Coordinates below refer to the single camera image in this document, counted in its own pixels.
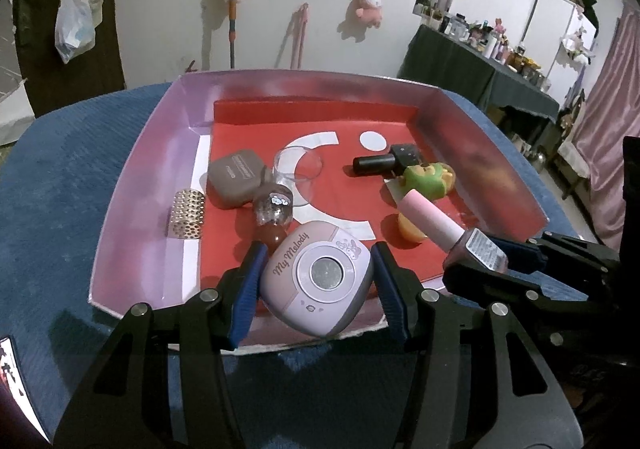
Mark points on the brown ball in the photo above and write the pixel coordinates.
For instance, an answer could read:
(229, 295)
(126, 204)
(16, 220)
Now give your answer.
(272, 236)

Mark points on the dark brown door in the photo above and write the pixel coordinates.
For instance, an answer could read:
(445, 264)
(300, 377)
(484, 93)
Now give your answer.
(35, 4)

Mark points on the red paper sheet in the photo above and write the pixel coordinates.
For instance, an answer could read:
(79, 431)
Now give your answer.
(350, 194)

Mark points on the green bear figurine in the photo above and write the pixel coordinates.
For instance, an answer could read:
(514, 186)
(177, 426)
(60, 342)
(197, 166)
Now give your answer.
(425, 181)

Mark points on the pink plush bear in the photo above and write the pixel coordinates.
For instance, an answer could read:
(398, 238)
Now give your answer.
(369, 6)

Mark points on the hanging plastic bag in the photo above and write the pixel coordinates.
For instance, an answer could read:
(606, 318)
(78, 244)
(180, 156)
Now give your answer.
(75, 29)

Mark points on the gold studded cylinder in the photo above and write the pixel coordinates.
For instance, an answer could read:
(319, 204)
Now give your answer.
(187, 214)

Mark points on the smartphone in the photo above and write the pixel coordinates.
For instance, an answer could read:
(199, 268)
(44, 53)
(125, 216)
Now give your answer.
(15, 379)

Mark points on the row of bottles and jars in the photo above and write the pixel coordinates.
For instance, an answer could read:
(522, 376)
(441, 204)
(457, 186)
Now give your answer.
(490, 44)

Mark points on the pink curtain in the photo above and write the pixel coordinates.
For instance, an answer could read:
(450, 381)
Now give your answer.
(615, 104)

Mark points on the table with dark cloth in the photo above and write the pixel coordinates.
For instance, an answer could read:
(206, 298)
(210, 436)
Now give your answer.
(450, 69)

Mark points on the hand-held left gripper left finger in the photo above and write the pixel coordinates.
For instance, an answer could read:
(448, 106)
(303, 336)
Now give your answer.
(247, 289)

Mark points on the clear plastic cup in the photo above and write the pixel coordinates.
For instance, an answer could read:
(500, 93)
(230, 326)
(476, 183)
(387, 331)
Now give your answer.
(300, 184)

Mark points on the pink nail polish bottle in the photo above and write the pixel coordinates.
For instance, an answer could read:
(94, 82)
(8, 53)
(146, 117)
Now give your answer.
(430, 214)

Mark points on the lilac cardboard box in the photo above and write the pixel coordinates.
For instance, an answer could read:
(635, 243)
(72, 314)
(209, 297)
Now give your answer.
(150, 179)

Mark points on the black nail polish bottle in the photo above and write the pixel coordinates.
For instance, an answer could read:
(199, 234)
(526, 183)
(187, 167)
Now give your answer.
(380, 163)

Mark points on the lilac toy camera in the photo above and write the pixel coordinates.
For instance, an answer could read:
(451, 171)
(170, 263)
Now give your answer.
(320, 274)

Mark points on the brown eyeshadow case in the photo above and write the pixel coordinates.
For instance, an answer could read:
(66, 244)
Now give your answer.
(232, 179)

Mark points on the silver ball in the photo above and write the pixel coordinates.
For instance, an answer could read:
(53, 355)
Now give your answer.
(272, 206)

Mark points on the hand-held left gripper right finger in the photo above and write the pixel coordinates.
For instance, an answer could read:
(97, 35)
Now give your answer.
(390, 294)

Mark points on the blue towel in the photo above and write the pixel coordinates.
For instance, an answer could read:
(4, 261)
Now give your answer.
(65, 179)

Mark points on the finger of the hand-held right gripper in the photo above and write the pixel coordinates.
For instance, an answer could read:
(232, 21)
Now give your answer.
(490, 291)
(520, 251)

